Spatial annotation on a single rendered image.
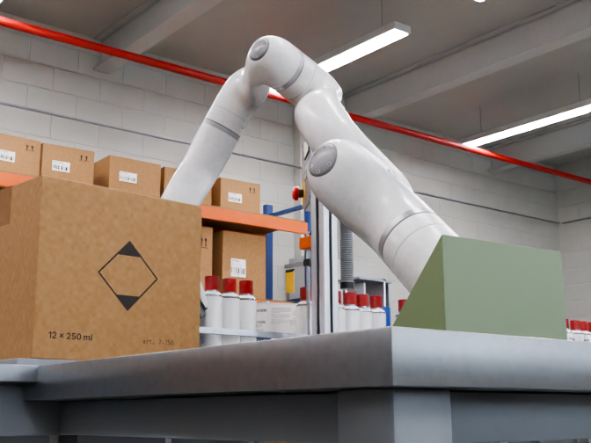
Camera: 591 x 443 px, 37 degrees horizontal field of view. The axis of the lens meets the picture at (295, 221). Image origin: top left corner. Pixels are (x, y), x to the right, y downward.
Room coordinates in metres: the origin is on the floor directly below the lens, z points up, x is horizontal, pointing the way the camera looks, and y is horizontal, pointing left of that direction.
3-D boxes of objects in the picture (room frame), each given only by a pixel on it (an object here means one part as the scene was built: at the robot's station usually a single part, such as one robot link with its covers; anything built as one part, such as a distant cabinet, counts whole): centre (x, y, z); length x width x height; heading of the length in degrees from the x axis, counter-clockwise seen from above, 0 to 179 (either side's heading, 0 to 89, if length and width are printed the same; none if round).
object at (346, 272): (2.17, -0.13, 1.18); 0.04 x 0.04 x 0.21
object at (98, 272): (1.44, 0.35, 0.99); 0.30 x 0.24 x 0.27; 134
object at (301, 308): (2.21, -0.03, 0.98); 0.05 x 0.05 x 0.20
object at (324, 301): (2.06, -0.07, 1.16); 0.04 x 0.04 x 0.67; 42
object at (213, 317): (2.02, 0.19, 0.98); 0.05 x 0.05 x 0.20
